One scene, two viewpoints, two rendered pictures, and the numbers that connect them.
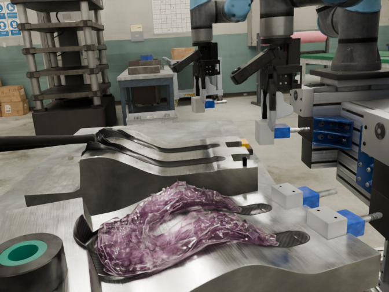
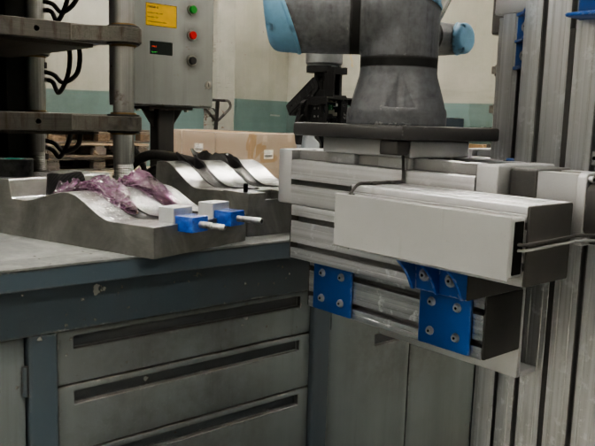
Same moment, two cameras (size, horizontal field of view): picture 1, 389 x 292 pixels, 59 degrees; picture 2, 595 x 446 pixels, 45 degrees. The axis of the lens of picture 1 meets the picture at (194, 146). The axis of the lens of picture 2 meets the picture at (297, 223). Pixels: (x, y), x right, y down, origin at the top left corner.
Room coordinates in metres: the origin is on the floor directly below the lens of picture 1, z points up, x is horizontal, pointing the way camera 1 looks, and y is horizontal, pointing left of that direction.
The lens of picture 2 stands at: (-0.16, -1.34, 1.04)
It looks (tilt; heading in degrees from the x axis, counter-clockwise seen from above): 8 degrees down; 51
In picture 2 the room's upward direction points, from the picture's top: 2 degrees clockwise
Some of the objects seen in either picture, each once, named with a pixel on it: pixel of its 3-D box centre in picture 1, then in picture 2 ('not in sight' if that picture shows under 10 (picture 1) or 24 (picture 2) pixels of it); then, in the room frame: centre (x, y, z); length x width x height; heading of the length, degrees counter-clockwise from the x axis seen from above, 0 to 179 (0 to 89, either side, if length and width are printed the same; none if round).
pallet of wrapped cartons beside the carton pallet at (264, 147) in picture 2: not in sight; (224, 186); (3.17, 3.76, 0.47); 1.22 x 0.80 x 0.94; 100
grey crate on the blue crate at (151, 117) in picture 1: (152, 120); not in sight; (4.05, 0.48, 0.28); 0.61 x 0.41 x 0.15; 96
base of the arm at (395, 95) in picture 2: not in sight; (397, 92); (0.66, -0.56, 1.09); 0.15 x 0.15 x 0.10
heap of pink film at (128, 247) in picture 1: (182, 218); (111, 186); (0.46, 0.02, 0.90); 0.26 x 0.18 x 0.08; 109
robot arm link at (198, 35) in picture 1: (201, 36); not in sight; (1.27, -0.05, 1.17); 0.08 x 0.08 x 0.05
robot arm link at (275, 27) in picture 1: (275, 28); (325, 56); (0.82, -0.20, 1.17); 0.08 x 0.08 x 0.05
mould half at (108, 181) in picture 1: (147, 163); (229, 190); (0.81, 0.12, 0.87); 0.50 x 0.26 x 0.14; 92
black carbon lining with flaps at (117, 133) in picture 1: (151, 145); (230, 170); (0.80, 0.10, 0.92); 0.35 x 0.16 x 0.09; 92
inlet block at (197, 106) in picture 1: (209, 103); not in sight; (1.27, -0.07, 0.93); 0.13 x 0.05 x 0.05; 107
